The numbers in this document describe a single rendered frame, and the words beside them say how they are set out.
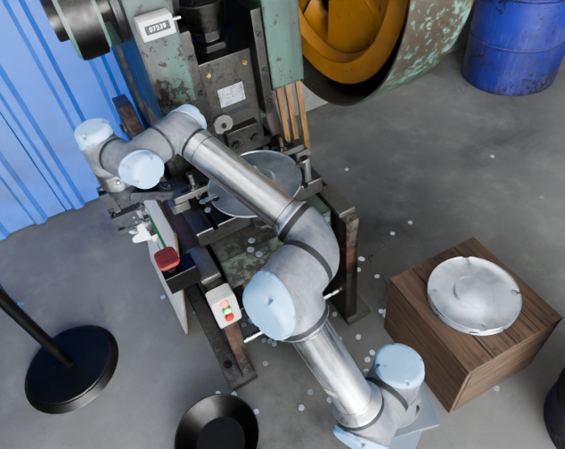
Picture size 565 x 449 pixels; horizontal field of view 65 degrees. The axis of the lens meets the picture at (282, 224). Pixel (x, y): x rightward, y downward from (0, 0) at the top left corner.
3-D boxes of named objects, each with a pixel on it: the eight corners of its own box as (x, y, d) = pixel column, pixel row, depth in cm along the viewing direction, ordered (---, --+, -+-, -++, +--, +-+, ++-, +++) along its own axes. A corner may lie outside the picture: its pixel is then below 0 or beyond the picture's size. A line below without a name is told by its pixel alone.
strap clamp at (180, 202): (222, 193, 144) (215, 169, 137) (174, 215, 140) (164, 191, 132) (215, 183, 148) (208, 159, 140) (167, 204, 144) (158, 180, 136)
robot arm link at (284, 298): (416, 418, 103) (315, 240, 79) (385, 477, 95) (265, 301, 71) (374, 400, 112) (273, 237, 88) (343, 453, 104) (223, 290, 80)
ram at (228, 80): (272, 145, 128) (257, 47, 107) (225, 165, 125) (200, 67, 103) (247, 118, 139) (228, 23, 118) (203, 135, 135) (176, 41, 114)
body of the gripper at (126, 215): (113, 217, 110) (94, 182, 101) (146, 204, 112) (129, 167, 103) (121, 237, 105) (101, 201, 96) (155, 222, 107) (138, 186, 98)
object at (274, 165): (196, 174, 141) (195, 172, 140) (277, 140, 146) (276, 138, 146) (227, 232, 122) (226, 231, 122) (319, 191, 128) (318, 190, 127)
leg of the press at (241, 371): (259, 377, 175) (206, 224, 108) (233, 392, 172) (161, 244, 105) (182, 232, 232) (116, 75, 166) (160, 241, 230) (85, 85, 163)
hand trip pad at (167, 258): (187, 276, 125) (180, 260, 120) (167, 286, 124) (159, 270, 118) (179, 260, 130) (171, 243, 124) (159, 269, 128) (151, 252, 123)
